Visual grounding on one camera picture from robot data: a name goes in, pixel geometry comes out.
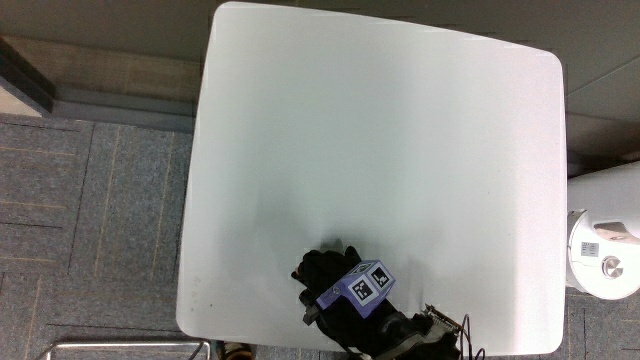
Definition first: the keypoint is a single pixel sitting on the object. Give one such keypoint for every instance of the brown shoe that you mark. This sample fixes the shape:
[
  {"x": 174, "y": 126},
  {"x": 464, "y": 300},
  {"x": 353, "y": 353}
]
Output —
[{"x": 235, "y": 351}]

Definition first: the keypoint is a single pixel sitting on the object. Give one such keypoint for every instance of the person's right hand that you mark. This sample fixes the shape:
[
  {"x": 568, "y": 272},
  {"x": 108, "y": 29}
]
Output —
[{"x": 325, "y": 270}]

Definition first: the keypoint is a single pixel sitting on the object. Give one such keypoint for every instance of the circuit board on wrist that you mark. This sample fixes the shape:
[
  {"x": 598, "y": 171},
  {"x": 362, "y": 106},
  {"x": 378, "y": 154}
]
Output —
[{"x": 442, "y": 319}]

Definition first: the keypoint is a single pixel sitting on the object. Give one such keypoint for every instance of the metal chair frame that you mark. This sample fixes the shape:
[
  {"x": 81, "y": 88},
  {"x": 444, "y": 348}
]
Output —
[{"x": 125, "y": 345}]

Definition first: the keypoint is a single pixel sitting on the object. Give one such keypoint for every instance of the white round appliance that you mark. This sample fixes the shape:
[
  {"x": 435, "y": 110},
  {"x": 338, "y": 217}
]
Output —
[{"x": 605, "y": 240}]

